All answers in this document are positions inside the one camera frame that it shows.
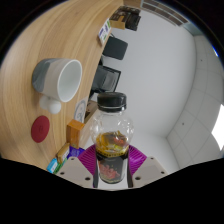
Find black office chair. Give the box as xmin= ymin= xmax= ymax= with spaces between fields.
xmin=101 ymin=35 xmax=129 ymax=61

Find orange-brown cardboard box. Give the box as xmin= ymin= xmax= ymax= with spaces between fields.
xmin=65 ymin=119 xmax=86 ymax=150

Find grey mesh office chair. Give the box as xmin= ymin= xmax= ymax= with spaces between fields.
xmin=89 ymin=64 xmax=122 ymax=94

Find clear black-capped drink bottle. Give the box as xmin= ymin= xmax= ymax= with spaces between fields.
xmin=90 ymin=92 xmax=135 ymax=185

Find flat round red coaster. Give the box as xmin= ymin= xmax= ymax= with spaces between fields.
xmin=30 ymin=115 xmax=51 ymax=144

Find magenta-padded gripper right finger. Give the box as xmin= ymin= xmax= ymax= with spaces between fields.
xmin=125 ymin=144 xmax=168 ymax=189

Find dark boxes in wooden holder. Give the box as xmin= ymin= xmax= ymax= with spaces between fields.
xmin=109 ymin=4 xmax=143 ymax=32

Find white and green leaflet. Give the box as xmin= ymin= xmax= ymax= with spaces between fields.
xmin=97 ymin=18 xmax=113 ymax=47

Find grey and white mug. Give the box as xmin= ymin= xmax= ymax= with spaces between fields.
xmin=31 ymin=58 xmax=83 ymax=115

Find ceiling light panel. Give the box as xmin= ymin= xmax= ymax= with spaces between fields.
xmin=210 ymin=103 xmax=224 ymax=151

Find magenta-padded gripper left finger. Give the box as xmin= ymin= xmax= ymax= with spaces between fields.
xmin=54 ymin=144 xmax=99 ymax=189

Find small blue white box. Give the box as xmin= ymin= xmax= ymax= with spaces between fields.
xmin=46 ymin=157 xmax=59 ymax=174

